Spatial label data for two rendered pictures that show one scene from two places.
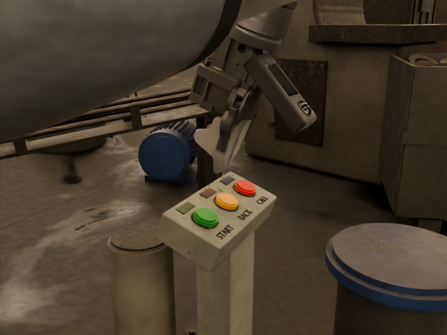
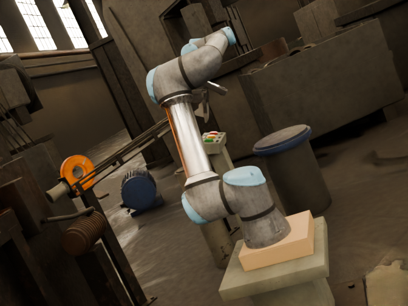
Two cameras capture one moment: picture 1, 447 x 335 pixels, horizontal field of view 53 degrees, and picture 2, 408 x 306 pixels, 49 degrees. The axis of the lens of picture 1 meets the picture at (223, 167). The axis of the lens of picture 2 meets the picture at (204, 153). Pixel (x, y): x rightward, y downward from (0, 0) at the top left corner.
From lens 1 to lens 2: 1.36 m
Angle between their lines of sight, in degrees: 15
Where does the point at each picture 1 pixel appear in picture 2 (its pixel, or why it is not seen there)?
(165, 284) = not seen: hidden behind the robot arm
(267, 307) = not seen: hidden behind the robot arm
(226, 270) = (223, 157)
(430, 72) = (260, 73)
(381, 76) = (238, 89)
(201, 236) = (211, 143)
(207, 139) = (199, 112)
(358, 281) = (268, 149)
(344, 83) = (220, 102)
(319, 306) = not seen: hidden behind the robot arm
